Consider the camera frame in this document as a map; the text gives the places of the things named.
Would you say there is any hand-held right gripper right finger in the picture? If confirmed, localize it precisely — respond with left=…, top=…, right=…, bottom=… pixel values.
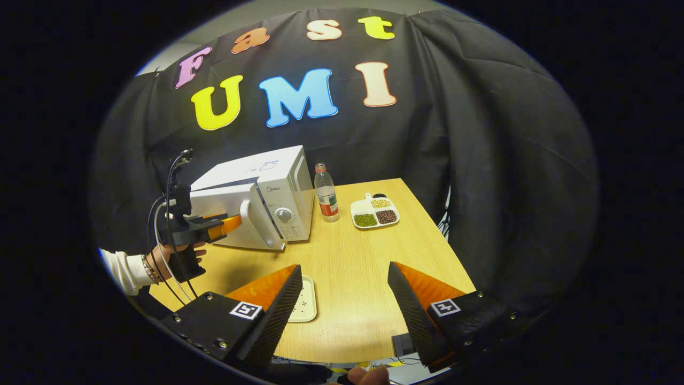
left=387, top=261, right=535, bottom=374

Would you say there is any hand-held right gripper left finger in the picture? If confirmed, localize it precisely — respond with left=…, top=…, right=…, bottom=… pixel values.
left=159, top=264, right=303, bottom=369

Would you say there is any white microwave oven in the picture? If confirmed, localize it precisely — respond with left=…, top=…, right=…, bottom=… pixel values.
left=184, top=145, right=314, bottom=251

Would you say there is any cream rectangular plate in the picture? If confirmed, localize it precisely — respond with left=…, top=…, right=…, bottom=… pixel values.
left=289, top=275, right=317, bottom=322

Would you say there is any clear plastic bottle red label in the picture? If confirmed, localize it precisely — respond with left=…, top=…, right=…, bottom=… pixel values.
left=314, top=163, right=340, bottom=222

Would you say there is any white divided tray with grains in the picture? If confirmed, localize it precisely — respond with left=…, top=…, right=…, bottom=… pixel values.
left=351, top=194, right=400, bottom=229

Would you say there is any black backdrop cloth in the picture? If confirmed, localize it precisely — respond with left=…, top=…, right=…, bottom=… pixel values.
left=91, top=8, right=602, bottom=321

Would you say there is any beaded bracelet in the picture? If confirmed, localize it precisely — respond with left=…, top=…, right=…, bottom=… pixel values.
left=141, top=253, right=161, bottom=285

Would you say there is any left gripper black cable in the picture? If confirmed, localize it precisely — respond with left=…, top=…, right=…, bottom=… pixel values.
left=147, top=149, right=199, bottom=300

